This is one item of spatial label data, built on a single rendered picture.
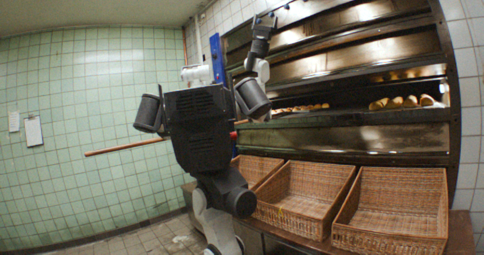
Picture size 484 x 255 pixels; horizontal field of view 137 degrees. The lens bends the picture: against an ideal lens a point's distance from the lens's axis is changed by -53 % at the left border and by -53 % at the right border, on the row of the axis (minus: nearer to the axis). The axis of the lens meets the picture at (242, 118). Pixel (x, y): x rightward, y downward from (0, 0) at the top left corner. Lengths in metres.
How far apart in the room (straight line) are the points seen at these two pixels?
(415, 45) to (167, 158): 2.68
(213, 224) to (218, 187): 0.25
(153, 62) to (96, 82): 0.78
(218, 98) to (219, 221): 0.56
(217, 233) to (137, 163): 1.79
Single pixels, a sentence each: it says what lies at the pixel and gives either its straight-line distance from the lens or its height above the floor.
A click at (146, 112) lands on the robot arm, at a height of 1.35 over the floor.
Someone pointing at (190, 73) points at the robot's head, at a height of 1.48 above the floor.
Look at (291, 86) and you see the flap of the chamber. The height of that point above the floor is 1.41.
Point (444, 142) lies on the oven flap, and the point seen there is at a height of 0.99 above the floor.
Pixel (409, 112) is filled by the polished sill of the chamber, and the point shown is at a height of 1.17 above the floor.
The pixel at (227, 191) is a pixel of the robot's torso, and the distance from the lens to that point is 0.74.
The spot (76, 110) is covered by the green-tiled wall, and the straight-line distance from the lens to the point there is 2.52.
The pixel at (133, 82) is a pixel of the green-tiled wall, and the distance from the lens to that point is 2.59.
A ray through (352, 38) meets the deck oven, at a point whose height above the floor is 1.65.
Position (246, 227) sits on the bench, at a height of 0.51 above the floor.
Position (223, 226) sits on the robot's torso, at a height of 0.79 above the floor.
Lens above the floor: 1.31
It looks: 3 degrees down
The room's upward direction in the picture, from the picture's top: 8 degrees counter-clockwise
